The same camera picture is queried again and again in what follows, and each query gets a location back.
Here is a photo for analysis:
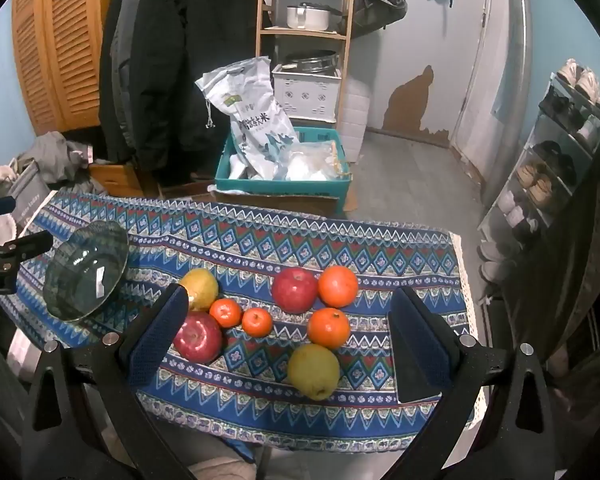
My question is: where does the blue patterned tablecloth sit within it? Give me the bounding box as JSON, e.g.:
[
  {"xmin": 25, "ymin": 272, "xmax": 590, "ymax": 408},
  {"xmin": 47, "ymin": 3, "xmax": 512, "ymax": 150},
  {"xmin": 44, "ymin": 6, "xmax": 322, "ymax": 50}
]
[{"xmin": 0, "ymin": 190, "xmax": 481, "ymax": 453}]

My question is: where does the grey tote bag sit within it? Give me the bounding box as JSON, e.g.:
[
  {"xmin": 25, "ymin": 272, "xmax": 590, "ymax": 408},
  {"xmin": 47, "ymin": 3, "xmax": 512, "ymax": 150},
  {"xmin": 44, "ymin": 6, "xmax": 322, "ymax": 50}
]
[{"xmin": 7, "ymin": 160, "xmax": 56, "ymax": 233}]

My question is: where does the teal plastic crate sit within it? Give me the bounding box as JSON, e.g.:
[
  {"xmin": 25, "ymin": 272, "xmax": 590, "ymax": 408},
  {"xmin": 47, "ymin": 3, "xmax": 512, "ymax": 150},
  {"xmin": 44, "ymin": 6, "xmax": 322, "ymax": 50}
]
[{"xmin": 215, "ymin": 127, "xmax": 353, "ymax": 211}]

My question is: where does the shoe rack with shoes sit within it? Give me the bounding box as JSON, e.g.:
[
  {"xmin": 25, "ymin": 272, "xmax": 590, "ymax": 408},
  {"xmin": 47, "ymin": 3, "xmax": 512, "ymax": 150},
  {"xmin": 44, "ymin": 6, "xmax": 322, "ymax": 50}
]
[{"xmin": 480, "ymin": 58, "xmax": 600, "ymax": 281}]

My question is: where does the grey hanging jacket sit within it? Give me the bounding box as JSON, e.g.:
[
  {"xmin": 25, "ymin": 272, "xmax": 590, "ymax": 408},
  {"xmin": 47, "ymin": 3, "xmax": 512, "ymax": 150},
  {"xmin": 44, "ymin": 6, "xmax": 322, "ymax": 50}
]
[{"xmin": 111, "ymin": 0, "xmax": 148, "ymax": 158}]

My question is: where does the wooden shelf rack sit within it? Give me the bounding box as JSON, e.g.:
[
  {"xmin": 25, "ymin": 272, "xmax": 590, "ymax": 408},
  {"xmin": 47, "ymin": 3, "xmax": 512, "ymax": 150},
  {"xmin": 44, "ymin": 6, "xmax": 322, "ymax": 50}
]
[{"xmin": 255, "ymin": 0, "xmax": 358, "ymax": 126}]

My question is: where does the red apple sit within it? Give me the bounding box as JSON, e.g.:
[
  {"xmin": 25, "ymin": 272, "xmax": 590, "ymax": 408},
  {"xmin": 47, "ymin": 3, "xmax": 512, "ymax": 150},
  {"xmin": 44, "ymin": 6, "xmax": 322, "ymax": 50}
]
[
  {"xmin": 173, "ymin": 311, "xmax": 224, "ymax": 365},
  {"xmin": 271, "ymin": 267, "xmax": 319, "ymax": 314}
]

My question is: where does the wooden louvered wardrobe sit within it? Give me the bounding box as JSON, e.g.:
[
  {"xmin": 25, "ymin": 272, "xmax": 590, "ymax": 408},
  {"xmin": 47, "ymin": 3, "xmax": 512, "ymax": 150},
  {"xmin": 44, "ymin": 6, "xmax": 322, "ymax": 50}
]
[{"xmin": 11, "ymin": 0, "xmax": 146, "ymax": 136}]

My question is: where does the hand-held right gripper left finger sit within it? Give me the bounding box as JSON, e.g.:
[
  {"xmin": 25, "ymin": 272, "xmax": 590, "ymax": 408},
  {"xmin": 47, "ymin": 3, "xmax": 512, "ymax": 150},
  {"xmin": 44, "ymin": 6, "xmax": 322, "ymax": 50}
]
[{"xmin": 20, "ymin": 284, "xmax": 206, "ymax": 480}]

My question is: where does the white rice bag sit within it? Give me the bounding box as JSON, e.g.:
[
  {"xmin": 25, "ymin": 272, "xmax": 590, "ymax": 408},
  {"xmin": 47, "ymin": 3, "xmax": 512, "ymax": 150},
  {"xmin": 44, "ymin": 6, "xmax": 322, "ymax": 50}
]
[{"xmin": 195, "ymin": 56, "xmax": 301, "ymax": 181}]

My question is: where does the olive hanging bag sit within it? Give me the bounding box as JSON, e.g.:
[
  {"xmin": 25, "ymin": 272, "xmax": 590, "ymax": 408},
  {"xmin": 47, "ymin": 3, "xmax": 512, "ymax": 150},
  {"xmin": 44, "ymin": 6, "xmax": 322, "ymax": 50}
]
[{"xmin": 352, "ymin": 0, "xmax": 408, "ymax": 38}]

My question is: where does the white foam box stack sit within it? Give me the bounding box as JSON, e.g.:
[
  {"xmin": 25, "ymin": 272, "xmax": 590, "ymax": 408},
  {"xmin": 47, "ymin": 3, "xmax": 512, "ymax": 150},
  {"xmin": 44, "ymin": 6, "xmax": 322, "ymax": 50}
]
[{"xmin": 337, "ymin": 80, "xmax": 372, "ymax": 163}]

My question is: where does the clear plastic bag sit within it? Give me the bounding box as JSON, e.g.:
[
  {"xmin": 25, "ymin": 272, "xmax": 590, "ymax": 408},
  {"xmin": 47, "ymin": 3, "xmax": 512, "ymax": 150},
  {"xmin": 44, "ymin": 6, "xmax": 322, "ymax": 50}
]
[{"xmin": 285, "ymin": 141, "xmax": 348, "ymax": 182}]

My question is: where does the small tangerine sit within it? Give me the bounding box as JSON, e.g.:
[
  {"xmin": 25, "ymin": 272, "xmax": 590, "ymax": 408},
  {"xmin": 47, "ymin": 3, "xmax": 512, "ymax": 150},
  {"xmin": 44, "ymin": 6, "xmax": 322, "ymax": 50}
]
[
  {"xmin": 241, "ymin": 307, "xmax": 274, "ymax": 338},
  {"xmin": 209, "ymin": 298, "xmax": 243, "ymax": 329}
]

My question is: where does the yellow pear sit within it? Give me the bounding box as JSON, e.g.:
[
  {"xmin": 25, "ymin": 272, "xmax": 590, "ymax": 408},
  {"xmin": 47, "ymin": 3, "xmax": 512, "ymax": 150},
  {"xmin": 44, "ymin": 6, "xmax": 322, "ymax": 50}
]
[
  {"xmin": 179, "ymin": 268, "xmax": 220, "ymax": 312},
  {"xmin": 287, "ymin": 343, "xmax": 341, "ymax": 401}
]

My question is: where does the black hanging coat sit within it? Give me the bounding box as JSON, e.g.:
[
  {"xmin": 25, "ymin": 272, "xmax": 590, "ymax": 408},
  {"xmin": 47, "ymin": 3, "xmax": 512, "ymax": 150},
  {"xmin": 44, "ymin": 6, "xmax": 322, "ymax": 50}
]
[{"xmin": 130, "ymin": 0, "xmax": 261, "ymax": 186}]

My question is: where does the wooden drawer box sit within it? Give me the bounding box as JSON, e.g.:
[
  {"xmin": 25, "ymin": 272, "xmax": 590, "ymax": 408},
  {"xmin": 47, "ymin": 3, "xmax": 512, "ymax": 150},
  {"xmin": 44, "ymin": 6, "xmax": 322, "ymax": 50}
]
[{"xmin": 87, "ymin": 160, "xmax": 146, "ymax": 198}]

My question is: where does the pale door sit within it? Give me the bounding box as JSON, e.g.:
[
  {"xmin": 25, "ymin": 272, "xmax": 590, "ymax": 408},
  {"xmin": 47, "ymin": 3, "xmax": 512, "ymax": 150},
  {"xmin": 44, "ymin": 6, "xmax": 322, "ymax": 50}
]
[{"xmin": 452, "ymin": 0, "xmax": 531, "ymax": 196}]

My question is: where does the large orange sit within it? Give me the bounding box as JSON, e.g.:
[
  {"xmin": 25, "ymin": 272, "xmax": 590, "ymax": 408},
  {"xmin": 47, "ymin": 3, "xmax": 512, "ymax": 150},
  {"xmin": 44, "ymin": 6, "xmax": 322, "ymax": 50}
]
[
  {"xmin": 318, "ymin": 265, "xmax": 359, "ymax": 309},
  {"xmin": 307, "ymin": 307, "xmax": 351, "ymax": 350}
]

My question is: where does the white lattice basket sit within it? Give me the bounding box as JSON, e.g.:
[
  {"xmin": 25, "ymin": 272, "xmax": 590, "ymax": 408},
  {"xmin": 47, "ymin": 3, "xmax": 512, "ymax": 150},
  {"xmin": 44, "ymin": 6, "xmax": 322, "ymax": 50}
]
[{"xmin": 271, "ymin": 63, "xmax": 342, "ymax": 123}]

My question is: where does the grey clothes pile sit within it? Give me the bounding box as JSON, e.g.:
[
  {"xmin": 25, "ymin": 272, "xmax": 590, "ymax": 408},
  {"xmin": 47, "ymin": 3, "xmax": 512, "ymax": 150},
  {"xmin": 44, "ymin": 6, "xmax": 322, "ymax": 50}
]
[{"xmin": 22, "ymin": 131, "xmax": 98, "ymax": 186}]

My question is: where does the dark green glass bowl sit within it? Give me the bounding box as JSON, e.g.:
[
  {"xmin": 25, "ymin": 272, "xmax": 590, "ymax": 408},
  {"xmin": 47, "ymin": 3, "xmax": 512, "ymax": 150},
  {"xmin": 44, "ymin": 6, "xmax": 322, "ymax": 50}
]
[{"xmin": 42, "ymin": 220, "xmax": 129, "ymax": 322}]

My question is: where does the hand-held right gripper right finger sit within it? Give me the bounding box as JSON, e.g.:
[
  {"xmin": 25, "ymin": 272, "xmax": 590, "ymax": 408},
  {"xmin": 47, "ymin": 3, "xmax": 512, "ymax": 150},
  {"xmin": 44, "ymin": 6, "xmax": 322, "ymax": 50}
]
[{"xmin": 380, "ymin": 286, "xmax": 563, "ymax": 480}]

